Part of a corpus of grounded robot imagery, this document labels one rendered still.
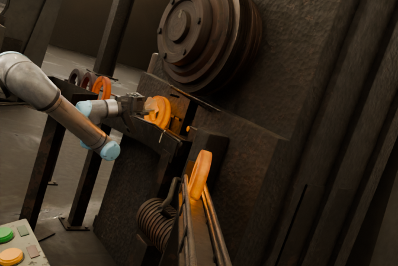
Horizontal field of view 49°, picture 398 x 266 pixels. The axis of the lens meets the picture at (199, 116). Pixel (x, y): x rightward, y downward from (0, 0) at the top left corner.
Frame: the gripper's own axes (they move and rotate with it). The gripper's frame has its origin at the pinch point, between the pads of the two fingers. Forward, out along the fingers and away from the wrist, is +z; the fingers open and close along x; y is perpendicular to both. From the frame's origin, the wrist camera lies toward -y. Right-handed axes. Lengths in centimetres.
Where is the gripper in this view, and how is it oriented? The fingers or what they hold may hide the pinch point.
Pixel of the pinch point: (158, 109)
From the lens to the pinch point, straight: 186.4
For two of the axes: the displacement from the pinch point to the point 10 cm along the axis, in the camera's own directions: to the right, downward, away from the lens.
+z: 8.2, -0.8, 5.6
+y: 1.0, -9.5, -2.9
